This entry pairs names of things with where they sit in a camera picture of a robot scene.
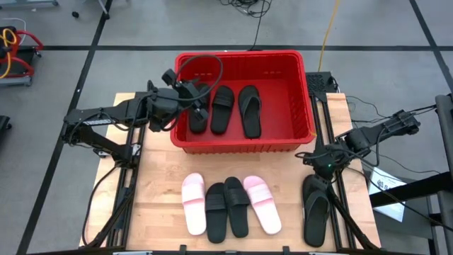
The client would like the black aluminium frame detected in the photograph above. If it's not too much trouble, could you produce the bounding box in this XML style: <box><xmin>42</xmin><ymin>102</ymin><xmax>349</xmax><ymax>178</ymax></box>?
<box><xmin>306</xmin><ymin>91</ymin><xmax>382</xmax><ymax>251</ymax></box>
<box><xmin>84</xmin><ymin>79</ymin><xmax>174</xmax><ymax>249</ymax></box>

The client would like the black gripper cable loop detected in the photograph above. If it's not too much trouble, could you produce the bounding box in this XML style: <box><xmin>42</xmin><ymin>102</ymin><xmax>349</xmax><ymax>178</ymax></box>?
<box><xmin>176</xmin><ymin>54</ymin><xmax>224</xmax><ymax>103</ymax></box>

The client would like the pink slide sandal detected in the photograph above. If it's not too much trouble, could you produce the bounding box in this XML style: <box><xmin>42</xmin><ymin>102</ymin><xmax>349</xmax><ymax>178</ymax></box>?
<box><xmin>180</xmin><ymin>172</ymin><xmax>207</xmax><ymax>237</ymax></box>
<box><xmin>242</xmin><ymin>175</ymin><xmax>283</xmax><ymax>236</ymax></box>

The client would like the black vented box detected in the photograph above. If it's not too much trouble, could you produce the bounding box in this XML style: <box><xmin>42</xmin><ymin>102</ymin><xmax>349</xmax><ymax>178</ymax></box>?
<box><xmin>304</xmin><ymin>72</ymin><xmax>337</xmax><ymax>95</ymax></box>

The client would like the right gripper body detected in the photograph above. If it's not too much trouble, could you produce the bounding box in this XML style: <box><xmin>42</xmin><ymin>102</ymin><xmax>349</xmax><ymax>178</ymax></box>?
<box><xmin>311</xmin><ymin>152</ymin><xmax>339</xmax><ymax>188</ymax></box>

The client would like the black floor cable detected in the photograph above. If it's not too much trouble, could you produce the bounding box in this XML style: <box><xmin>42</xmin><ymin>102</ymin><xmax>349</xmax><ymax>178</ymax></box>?
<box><xmin>248</xmin><ymin>0</ymin><xmax>266</xmax><ymax>52</ymax></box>

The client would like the red plastic bin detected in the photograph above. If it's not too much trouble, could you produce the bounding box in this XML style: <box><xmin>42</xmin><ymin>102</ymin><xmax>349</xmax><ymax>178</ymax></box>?
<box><xmin>170</xmin><ymin>50</ymin><xmax>316</xmax><ymax>155</ymax></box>

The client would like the black rubber slide sandal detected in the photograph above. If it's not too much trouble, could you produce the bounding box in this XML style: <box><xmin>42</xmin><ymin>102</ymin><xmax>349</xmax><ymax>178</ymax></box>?
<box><xmin>188</xmin><ymin>83</ymin><xmax>210</xmax><ymax>135</ymax></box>
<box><xmin>223</xmin><ymin>176</ymin><xmax>251</xmax><ymax>239</ymax></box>
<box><xmin>204</xmin><ymin>182</ymin><xmax>229</xmax><ymax>244</ymax></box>
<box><xmin>210</xmin><ymin>84</ymin><xmax>236</xmax><ymax>135</ymax></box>

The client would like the yellow hose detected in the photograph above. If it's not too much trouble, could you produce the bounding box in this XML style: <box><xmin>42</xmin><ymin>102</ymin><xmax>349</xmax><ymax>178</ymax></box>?
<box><xmin>0</xmin><ymin>28</ymin><xmax>18</xmax><ymax>79</ymax></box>

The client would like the black arm base cable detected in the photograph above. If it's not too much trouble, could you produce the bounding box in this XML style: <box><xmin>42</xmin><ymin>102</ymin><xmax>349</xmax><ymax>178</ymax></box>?
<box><xmin>81</xmin><ymin>165</ymin><xmax>120</xmax><ymax>247</ymax></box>

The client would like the black cable bundle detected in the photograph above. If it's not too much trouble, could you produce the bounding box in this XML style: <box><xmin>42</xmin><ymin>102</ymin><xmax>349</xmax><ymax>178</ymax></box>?
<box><xmin>218</xmin><ymin>0</ymin><xmax>273</xmax><ymax>18</ymax></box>

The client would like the black table edge bar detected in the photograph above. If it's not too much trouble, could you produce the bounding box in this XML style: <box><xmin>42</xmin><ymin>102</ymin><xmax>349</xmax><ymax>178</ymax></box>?
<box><xmin>28</xmin><ymin>249</ymin><xmax>425</xmax><ymax>255</ymax></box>

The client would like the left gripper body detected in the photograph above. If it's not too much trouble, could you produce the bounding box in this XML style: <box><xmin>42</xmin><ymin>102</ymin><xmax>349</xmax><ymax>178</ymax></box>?
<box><xmin>155</xmin><ymin>68</ymin><xmax>210</xmax><ymax>132</ymax></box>

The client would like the white printed paper sheet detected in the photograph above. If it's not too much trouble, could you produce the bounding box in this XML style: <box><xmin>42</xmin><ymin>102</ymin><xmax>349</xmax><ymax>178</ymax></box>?
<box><xmin>367</xmin><ymin>166</ymin><xmax>408</xmax><ymax>223</ymax></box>

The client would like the grey metal base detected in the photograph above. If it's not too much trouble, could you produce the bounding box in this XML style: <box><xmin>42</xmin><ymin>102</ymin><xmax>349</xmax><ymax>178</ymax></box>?
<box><xmin>0</xmin><ymin>0</ymin><xmax>60</xmax><ymax>9</ymax></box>

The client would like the black metal stand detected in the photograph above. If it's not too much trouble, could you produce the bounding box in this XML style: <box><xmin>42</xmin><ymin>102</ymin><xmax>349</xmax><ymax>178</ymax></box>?
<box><xmin>369</xmin><ymin>93</ymin><xmax>453</xmax><ymax>255</ymax></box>

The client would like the yellow floor cable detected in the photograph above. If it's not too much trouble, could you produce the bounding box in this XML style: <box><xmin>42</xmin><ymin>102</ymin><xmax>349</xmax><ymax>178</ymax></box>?
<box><xmin>317</xmin><ymin>0</ymin><xmax>343</xmax><ymax>73</ymax></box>

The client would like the red metal cart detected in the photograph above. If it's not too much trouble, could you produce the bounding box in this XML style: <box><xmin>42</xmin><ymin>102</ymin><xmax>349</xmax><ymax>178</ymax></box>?
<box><xmin>0</xmin><ymin>17</ymin><xmax>45</xmax><ymax>88</ymax></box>

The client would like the black flip-flop sandal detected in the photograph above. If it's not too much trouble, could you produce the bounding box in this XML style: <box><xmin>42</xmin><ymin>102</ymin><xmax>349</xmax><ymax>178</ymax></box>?
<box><xmin>237</xmin><ymin>84</ymin><xmax>263</xmax><ymax>140</ymax></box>
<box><xmin>302</xmin><ymin>174</ymin><xmax>331</xmax><ymax>248</ymax></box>

